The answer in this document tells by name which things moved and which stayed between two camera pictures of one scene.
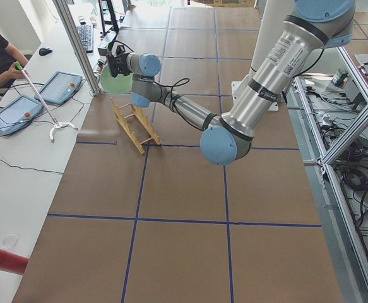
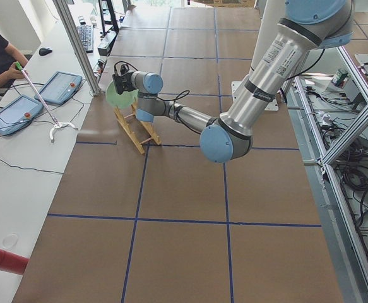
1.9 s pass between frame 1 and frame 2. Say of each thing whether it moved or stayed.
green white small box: stayed
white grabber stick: stayed
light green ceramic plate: moved
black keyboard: stayed
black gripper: moved
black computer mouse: stayed
